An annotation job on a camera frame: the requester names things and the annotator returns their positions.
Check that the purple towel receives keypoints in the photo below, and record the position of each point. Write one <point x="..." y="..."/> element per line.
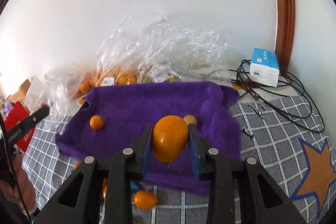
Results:
<point x="131" y="103"/>

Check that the blue white tissue pack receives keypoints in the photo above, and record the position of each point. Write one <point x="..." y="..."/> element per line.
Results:
<point x="263" y="69"/>

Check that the red box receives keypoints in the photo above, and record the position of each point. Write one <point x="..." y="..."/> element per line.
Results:
<point x="18" y="121"/>

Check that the clear plastic bag of oranges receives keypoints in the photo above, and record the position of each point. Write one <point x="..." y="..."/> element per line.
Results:
<point x="118" y="50"/>

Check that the pile of bagged oranges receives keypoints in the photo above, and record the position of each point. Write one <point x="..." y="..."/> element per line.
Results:
<point x="123" y="77"/>

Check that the small orange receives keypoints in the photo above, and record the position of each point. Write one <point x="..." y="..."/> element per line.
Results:
<point x="145" y="199"/>
<point x="96" y="122"/>

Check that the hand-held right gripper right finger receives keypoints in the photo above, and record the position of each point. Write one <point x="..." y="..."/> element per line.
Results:
<point x="194" y="150"/>

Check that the brown wooden door frame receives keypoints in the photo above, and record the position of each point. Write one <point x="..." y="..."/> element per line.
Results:
<point x="282" y="8"/>

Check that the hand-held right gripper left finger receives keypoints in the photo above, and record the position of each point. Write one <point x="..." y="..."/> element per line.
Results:
<point x="146" y="150"/>

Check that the tan longan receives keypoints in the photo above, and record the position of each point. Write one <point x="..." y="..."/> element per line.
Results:
<point x="189" y="118"/>

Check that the clear plastic bag of longans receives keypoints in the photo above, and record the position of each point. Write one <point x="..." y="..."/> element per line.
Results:
<point x="183" y="50"/>

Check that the large orange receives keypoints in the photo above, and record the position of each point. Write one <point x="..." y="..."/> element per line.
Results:
<point x="168" y="140"/>

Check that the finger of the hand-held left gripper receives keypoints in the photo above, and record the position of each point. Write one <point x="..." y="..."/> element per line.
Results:
<point x="39" y="113"/>

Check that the person's left hand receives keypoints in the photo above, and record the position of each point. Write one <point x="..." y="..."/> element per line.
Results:
<point x="22" y="182"/>

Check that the grey checked bedsheet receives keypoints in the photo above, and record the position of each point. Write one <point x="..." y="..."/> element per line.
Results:
<point x="262" y="140"/>

